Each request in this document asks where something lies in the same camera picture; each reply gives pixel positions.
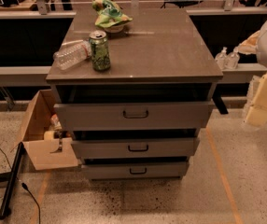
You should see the green rice chip bag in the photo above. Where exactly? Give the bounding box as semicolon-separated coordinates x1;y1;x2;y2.
92;0;133;28

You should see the white paper bowl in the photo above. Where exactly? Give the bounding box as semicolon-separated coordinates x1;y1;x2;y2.
105;24;124;34

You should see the right clear sanitizer bottle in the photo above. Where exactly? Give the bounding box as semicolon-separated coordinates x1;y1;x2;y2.
226;47;240;69

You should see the clear sanitizer bottle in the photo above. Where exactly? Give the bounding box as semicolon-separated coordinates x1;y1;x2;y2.
226;47;240;69
215;47;227;70

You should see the left clear sanitizer bottle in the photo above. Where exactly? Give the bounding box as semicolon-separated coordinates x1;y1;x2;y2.
215;47;227;70

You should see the middle grey drawer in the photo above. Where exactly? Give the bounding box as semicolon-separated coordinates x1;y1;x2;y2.
72;138;200;159

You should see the grey drawer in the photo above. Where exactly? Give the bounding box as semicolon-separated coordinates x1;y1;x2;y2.
54;102;213;131
82;161;189;180
72;138;200;159

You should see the grey drawer cabinet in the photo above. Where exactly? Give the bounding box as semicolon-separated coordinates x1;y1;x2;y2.
47;8;223;167

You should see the bottom grey drawer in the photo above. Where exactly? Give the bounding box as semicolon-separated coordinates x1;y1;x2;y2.
82;161;189;180

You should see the top grey drawer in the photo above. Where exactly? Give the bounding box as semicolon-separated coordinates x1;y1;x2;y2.
54;102;213;131

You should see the green soda can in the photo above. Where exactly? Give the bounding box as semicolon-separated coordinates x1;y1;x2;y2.
89;30;110;71

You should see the clear plastic water bottle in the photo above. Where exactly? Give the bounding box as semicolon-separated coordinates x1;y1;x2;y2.
53;40;91;71

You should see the tape roll in box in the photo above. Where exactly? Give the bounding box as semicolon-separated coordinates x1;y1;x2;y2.
44;131;55;140

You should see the open cardboard box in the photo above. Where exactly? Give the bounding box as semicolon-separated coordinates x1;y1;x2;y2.
13;90;77;170

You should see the black bar on floor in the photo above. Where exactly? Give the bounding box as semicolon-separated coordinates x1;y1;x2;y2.
0;142;24;220

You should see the black floor cable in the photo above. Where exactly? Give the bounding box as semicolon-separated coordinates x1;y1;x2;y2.
0;128;42;224

